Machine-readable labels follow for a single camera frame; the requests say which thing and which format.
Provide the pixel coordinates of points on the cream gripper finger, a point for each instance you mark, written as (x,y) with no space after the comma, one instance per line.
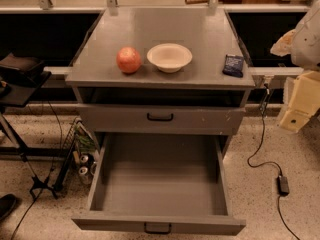
(301,99)
(283,46)

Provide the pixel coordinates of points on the blue rxbar blueberry packet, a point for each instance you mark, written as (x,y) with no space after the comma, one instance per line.
(233,66)

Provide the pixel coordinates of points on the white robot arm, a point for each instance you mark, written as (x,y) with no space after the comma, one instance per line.
(305,50)

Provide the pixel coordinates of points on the grey wooden drawer cabinet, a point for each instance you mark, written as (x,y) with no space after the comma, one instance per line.
(96,79)

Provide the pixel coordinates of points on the open grey middle drawer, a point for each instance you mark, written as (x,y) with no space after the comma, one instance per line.
(160,184)

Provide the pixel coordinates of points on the closed grey top drawer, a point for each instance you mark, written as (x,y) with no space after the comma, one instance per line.
(161,119)

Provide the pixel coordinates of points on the black power adapter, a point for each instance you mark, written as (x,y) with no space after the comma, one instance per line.
(283,186)

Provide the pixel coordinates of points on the white paper bowl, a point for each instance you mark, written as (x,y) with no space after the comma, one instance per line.
(169,57)

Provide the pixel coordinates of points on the red apple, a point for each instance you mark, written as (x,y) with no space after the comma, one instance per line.
(128,60)

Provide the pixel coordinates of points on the black tripod stand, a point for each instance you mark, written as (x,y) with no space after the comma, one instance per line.
(19,96)

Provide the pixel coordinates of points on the black bag on stand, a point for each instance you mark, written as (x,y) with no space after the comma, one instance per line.
(23,71)

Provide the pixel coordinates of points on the black shoe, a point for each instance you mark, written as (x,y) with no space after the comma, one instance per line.
(7,204)

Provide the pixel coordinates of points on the wooden hammer handle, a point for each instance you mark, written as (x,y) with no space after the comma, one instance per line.
(198,1)

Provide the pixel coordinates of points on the wire basket with cans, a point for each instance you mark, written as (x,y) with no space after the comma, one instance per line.
(79,150)

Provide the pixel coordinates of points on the metal rail frame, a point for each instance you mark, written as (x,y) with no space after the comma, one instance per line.
(160,0)

